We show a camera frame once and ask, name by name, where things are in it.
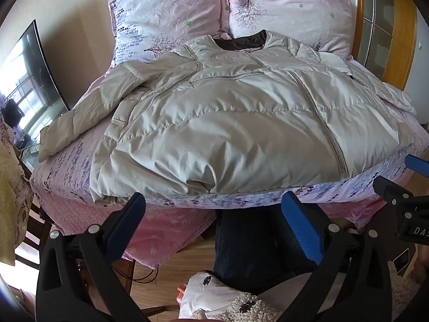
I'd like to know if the black cable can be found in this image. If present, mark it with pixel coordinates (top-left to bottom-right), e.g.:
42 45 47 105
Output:
78 261 162 283

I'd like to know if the cream fluffy slipper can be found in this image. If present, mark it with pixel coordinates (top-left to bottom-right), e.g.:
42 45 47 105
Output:
387 261 421 311
177 270 279 322

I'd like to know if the beige puffer jacket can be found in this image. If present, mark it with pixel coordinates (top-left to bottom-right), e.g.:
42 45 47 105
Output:
38 30 418 206

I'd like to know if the person's jeans leg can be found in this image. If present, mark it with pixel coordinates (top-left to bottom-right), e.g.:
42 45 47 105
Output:
212 204 323 296

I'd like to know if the dark wooden chair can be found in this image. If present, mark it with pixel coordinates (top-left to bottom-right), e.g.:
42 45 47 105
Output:
13 154 56 270

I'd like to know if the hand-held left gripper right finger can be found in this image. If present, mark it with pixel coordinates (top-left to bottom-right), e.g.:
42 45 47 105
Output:
281 191 393 322

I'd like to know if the pink floral pillow with tree print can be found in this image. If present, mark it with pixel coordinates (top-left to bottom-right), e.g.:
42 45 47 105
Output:
219 0 354 58

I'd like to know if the pink floral pillow with purple leaves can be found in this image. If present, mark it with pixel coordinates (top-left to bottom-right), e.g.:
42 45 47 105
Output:
106 0 230 67

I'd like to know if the black flat television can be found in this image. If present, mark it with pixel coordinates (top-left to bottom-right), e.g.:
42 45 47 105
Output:
0 19 71 150

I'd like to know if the bed with pink floral sheet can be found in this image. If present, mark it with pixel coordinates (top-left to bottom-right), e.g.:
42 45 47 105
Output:
29 49 429 269

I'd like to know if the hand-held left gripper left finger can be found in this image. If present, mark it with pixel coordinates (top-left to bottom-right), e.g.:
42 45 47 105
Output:
35 192 149 322

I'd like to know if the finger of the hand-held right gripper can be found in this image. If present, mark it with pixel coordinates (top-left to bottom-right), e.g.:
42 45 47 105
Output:
373 175 417 220
404 154 429 179

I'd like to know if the person's right hand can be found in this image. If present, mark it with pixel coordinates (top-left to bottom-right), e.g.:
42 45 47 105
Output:
411 243 429 284

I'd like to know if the wooden glass headboard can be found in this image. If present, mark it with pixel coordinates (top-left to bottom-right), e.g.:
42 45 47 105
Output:
305 0 418 92

